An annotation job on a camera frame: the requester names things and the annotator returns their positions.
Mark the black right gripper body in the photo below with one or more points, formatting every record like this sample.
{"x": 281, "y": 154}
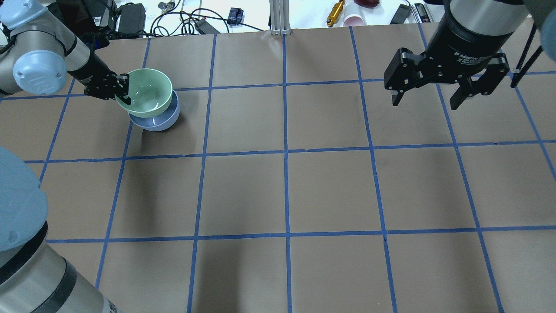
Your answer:
{"x": 464, "y": 45}

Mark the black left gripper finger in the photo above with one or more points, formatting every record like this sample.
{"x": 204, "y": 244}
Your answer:
{"x": 100, "y": 93}
{"x": 118, "y": 87}

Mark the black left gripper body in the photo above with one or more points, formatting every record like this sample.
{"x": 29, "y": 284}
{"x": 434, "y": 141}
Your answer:
{"x": 92, "y": 72}

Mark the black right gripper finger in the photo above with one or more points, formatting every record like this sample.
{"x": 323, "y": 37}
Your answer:
{"x": 403, "y": 74}
{"x": 495, "y": 71}

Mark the green bowl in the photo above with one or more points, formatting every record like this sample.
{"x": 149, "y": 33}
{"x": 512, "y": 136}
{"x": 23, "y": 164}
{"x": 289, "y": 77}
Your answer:
{"x": 149, "y": 93}

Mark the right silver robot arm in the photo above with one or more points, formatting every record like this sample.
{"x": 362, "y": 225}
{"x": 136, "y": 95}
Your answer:
{"x": 497, "y": 17}

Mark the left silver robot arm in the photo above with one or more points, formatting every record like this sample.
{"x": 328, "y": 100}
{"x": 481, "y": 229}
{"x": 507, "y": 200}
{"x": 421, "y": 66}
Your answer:
{"x": 40, "y": 52}

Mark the blue bowl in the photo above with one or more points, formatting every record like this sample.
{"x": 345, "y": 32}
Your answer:
{"x": 160, "y": 122}

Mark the black power adapter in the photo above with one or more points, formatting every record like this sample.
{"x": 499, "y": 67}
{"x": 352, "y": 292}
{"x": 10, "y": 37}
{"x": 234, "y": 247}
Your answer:
{"x": 401, "y": 14}

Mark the pink cup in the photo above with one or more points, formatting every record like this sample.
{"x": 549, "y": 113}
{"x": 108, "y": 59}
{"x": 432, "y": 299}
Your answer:
{"x": 353, "y": 20}

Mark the gold metal cylinder tool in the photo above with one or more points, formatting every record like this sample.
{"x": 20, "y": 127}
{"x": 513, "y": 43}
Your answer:
{"x": 335, "y": 13}

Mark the aluminium frame post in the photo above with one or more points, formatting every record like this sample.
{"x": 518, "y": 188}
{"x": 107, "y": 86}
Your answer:
{"x": 279, "y": 17}

